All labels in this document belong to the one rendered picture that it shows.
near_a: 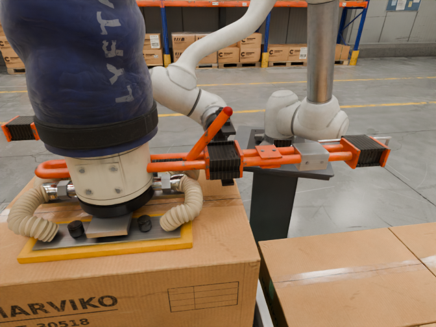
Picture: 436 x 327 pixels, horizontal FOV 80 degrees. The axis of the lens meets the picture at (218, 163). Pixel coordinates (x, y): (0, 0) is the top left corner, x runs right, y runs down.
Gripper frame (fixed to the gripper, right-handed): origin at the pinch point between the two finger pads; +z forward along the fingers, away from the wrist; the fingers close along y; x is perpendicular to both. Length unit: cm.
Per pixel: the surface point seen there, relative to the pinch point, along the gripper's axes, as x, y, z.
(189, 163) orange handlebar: 9.1, -0.8, 2.9
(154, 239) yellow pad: 17.4, 10.8, 13.2
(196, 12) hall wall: -39, -27, -839
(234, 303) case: 1.1, 26.7, 19.2
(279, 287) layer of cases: -19, 54, -1
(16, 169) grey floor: 183, 108, -194
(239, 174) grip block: -1.7, 1.4, 5.0
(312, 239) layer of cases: -40, 54, -21
